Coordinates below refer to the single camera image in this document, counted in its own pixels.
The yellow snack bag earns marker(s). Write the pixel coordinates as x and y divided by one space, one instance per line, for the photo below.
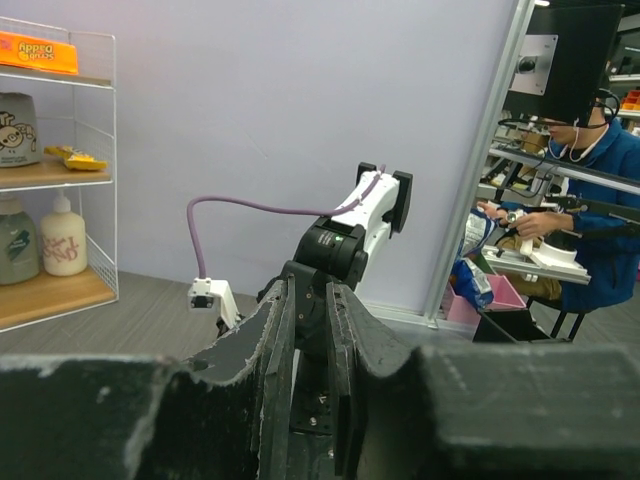
38 54

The white mug red writing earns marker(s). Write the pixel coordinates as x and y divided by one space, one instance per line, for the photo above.
64 241

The black monitor on stand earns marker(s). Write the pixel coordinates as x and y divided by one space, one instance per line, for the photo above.
561 61

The grey cartoon mug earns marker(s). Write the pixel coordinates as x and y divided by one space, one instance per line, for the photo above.
19 136

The grey-green mug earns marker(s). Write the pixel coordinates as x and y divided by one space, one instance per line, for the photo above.
19 243

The white wire shelf rack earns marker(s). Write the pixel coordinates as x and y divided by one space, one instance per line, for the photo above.
78 111

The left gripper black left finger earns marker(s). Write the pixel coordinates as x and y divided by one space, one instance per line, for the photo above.
221 414

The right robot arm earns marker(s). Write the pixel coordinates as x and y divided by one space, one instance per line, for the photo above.
338 248

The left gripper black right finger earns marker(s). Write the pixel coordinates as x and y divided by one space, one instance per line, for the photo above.
475 411

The yellow candy packet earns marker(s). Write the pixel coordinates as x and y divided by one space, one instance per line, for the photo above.
75 159

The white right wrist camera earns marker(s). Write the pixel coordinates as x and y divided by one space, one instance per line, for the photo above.
215 295

